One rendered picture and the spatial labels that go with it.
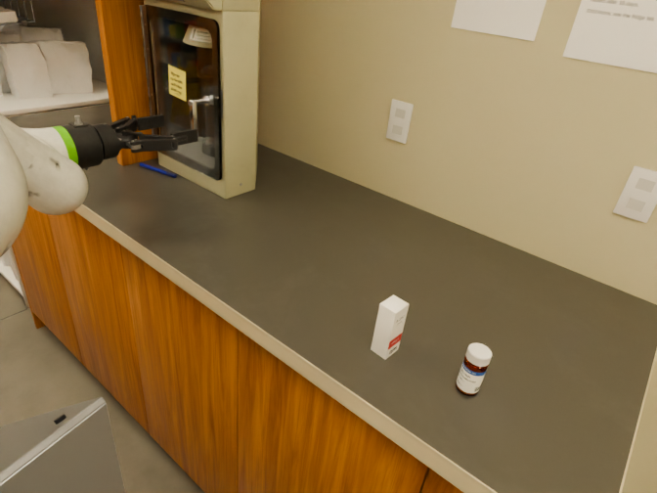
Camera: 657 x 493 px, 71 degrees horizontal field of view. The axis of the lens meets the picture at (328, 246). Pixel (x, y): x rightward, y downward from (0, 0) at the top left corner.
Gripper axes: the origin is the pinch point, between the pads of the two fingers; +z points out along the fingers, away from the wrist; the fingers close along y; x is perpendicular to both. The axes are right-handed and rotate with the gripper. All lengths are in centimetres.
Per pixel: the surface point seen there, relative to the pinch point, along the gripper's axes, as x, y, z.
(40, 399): 114, 53, -32
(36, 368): 114, 70, -26
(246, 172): 14.3, -5.7, 18.3
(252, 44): -19.3, -5.7, 19.7
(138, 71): -6.4, 31.3, 9.9
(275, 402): 41, -53, -17
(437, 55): -21, -39, 54
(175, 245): 20.4, -17.1, -13.6
